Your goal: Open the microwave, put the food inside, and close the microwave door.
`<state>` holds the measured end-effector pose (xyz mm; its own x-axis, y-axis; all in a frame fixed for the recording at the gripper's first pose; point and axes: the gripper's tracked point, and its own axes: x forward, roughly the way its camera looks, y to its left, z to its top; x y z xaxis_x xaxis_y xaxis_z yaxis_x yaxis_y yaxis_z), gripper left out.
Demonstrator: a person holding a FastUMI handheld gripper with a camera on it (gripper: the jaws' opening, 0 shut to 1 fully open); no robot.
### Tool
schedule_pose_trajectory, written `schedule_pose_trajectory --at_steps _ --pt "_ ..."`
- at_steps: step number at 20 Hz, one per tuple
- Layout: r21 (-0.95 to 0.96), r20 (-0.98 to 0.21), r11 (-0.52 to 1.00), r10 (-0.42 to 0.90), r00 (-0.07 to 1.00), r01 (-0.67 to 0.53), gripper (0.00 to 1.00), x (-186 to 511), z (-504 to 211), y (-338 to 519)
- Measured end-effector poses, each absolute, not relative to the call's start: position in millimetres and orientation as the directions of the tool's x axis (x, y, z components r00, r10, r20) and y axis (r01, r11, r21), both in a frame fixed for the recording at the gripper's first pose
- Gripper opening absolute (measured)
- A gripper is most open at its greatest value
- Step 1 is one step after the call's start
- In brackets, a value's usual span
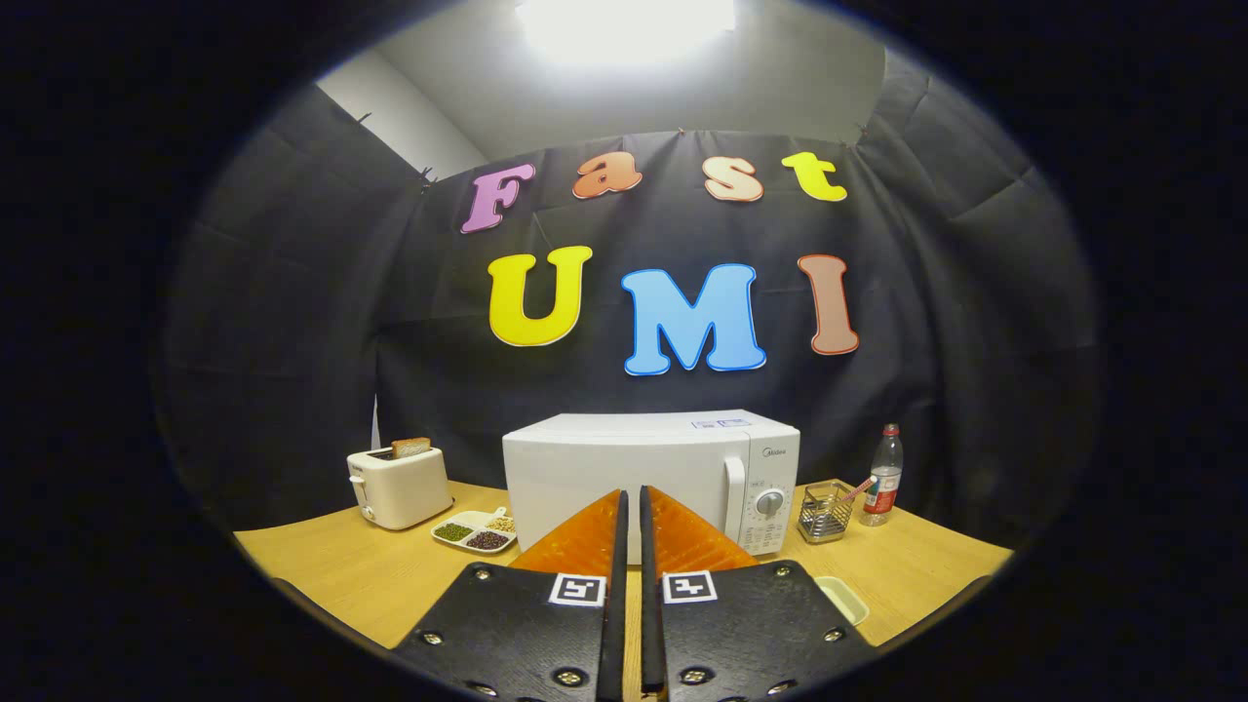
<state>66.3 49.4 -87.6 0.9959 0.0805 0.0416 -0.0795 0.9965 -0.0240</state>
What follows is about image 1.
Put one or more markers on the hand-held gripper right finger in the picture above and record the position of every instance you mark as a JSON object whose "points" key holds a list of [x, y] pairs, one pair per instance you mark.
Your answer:
{"points": [[650, 624]]}

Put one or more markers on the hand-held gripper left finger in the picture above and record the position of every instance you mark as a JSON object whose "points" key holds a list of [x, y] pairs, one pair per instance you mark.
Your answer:
{"points": [[617, 624]]}

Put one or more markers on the white microwave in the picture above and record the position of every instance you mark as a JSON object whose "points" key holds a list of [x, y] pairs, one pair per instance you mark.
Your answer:
{"points": [[624, 458]]}

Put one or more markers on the white divided dish of beans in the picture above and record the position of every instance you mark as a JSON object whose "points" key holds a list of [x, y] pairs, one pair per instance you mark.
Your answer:
{"points": [[473, 533]]}

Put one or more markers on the pale green rectangular tray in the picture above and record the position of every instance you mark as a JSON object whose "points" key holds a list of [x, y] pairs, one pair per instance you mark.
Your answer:
{"points": [[846, 597]]}

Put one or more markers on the red checkered straw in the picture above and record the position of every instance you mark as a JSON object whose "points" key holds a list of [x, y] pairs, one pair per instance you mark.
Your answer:
{"points": [[860, 488]]}

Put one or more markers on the white toaster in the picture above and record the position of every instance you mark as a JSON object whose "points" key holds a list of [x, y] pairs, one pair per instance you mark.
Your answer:
{"points": [[405, 492]]}

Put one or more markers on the clear bottle with red label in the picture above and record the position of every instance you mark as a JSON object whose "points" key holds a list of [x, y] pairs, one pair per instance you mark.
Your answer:
{"points": [[881, 487]]}

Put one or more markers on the brown toast slice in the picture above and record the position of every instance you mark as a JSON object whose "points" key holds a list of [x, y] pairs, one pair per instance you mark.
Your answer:
{"points": [[410, 448]]}

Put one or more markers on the black backdrop cloth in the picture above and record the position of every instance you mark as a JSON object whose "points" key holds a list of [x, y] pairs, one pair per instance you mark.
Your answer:
{"points": [[926, 292]]}

